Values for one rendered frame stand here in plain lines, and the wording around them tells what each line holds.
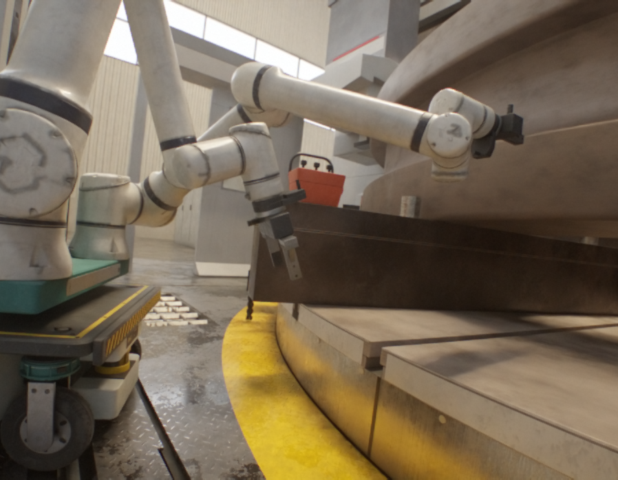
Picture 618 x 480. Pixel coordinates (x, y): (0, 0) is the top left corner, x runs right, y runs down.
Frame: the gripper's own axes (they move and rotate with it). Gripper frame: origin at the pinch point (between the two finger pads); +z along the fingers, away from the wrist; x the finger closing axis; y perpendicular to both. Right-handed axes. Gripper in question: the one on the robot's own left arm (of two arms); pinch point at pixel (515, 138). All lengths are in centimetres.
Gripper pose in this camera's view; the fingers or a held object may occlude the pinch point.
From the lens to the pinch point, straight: 121.2
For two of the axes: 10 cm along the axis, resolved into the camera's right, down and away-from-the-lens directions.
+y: 1.0, -9.9, -0.4
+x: -4.7, -0.8, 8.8
